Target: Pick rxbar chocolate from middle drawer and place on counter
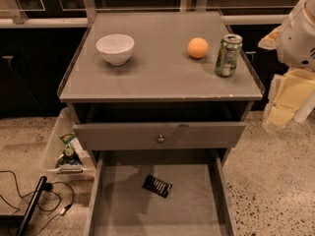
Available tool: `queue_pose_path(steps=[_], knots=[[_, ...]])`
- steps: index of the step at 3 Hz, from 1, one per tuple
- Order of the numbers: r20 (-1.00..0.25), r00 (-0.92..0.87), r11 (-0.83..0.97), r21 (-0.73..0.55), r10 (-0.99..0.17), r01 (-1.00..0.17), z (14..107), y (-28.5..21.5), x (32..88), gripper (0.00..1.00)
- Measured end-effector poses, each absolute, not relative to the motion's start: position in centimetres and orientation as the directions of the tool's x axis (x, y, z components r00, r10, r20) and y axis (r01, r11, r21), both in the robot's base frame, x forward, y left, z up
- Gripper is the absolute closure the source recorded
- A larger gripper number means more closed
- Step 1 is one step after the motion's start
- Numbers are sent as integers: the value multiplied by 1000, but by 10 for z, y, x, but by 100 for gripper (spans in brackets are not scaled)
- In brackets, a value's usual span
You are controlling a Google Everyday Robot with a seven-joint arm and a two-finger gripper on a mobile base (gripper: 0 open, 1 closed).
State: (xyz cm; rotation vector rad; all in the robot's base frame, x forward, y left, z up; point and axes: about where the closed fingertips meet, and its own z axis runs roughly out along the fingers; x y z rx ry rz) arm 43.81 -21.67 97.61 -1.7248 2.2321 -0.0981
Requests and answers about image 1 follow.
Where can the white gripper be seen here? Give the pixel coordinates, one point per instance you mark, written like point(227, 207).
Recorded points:
point(297, 41)

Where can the black rxbar chocolate bar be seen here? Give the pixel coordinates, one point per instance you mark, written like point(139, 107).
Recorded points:
point(157, 186)

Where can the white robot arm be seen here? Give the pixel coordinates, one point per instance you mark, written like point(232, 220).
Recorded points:
point(292, 96)

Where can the round drawer knob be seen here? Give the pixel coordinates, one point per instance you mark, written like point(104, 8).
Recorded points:
point(160, 139)

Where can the grey drawer cabinet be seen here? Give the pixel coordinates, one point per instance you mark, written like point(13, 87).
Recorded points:
point(161, 82)

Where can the grey top drawer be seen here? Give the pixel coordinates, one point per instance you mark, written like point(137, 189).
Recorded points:
point(134, 136)

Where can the grey open middle drawer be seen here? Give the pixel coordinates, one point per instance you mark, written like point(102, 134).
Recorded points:
point(197, 204)

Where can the green soda can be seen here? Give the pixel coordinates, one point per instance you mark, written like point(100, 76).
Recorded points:
point(230, 47)

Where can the orange fruit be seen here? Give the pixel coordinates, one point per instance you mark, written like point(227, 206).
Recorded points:
point(197, 47)

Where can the white ceramic bowl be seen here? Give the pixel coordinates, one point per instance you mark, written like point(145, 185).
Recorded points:
point(116, 49)

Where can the green snack bag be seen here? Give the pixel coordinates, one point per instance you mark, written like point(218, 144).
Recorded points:
point(68, 156)

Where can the clear plastic bin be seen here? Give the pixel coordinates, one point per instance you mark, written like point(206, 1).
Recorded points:
point(54, 148)

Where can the black flat bar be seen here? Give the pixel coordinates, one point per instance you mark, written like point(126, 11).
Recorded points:
point(31, 207)

